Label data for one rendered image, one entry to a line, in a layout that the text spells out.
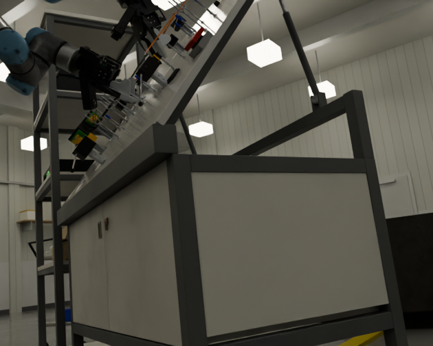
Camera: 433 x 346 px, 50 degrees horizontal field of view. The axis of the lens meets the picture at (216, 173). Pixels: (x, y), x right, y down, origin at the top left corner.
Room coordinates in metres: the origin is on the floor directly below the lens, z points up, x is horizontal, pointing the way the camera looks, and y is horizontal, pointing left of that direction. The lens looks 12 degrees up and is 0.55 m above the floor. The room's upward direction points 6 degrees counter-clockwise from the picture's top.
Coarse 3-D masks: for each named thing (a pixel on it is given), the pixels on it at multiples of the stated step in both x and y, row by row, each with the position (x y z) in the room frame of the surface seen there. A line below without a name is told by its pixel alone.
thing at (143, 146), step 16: (160, 128) 0.94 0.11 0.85; (144, 144) 0.98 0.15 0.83; (160, 144) 0.94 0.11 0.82; (176, 144) 0.96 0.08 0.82; (128, 160) 1.09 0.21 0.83; (144, 160) 0.99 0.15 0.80; (160, 160) 1.00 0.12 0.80; (96, 176) 1.35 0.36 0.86; (112, 176) 1.21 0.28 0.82; (128, 176) 1.13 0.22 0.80; (80, 192) 1.55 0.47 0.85; (96, 192) 1.36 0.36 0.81; (112, 192) 1.32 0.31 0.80; (64, 208) 1.81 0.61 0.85; (80, 208) 1.56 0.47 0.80; (64, 224) 1.94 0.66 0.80
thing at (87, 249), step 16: (96, 208) 1.53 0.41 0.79; (80, 224) 1.75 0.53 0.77; (96, 224) 1.54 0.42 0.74; (80, 240) 1.76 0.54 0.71; (96, 240) 1.55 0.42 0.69; (80, 256) 1.77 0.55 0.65; (96, 256) 1.56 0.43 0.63; (80, 272) 1.78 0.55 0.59; (96, 272) 1.57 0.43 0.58; (80, 288) 1.80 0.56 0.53; (96, 288) 1.58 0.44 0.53; (80, 304) 1.81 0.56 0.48; (96, 304) 1.59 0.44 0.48; (80, 320) 1.82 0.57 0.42; (96, 320) 1.60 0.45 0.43
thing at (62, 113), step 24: (48, 24) 2.00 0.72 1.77; (72, 24) 2.08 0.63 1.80; (96, 24) 2.12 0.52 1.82; (96, 48) 2.39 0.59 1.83; (120, 48) 2.42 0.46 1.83; (48, 72) 2.00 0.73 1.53; (48, 96) 2.01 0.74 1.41; (72, 96) 2.05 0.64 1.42; (96, 96) 2.11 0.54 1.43; (48, 120) 2.40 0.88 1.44; (72, 120) 2.44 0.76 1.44; (48, 192) 2.28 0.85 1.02; (48, 264) 2.16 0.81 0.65
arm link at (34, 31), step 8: (32, 32) 1.18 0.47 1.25; (40, 32) 1.18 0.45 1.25; (48, 32) 1.20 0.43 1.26; (32, 40) 1.18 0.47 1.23; (40, 40) 1.18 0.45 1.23; (48, 40) 1.18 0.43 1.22; (56, 40) 1.19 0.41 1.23; (32, 48) 1.18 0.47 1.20; (40, 48) 1.18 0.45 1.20; (48, 48) 1.19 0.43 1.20; (56, 48) 1.19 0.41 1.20; (48, 56) 1.20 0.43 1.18
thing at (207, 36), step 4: (208, 32) 1.05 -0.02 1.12; (204, 36) 1.04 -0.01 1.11; (208, 36) 1.05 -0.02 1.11; (204, 40) 1.04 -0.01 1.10; (208, 40) 1.05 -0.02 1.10; (200, 44) 1.03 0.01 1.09; (204, 44) 1.04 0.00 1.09; (196, 48) 1.04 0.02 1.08; (200, 48) 1.04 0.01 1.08; (192, 52) 1.06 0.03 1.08; (196, 52) 1.06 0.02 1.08; (192, 56) 1.08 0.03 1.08
